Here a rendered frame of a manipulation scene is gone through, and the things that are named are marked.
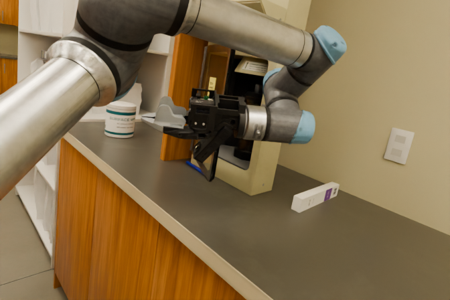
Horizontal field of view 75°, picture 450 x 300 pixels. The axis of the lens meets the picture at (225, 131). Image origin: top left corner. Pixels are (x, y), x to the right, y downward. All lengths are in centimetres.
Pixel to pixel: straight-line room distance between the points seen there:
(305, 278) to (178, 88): 75
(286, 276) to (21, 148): 51
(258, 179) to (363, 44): 64
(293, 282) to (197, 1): 53
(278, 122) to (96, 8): 38
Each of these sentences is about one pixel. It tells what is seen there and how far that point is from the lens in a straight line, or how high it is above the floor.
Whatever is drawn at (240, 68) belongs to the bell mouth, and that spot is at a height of 133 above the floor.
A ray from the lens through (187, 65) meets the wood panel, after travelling 113.
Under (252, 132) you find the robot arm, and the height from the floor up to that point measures 120.
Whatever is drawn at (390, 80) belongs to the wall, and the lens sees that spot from 120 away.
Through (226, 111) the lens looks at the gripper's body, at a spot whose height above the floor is 124.
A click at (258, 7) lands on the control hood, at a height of 149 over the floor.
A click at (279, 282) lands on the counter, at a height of 94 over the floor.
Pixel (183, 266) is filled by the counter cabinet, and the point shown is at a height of 81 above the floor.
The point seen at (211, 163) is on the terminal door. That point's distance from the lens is 86.
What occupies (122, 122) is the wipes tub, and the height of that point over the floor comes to 102.
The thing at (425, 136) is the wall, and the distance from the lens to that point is 117.
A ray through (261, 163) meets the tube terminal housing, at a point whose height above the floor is 105.
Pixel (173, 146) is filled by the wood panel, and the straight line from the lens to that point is 117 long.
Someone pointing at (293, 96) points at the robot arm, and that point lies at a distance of 69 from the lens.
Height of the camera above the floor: 132
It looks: 12 degrees down
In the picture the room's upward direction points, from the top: 10 degrees clockwise
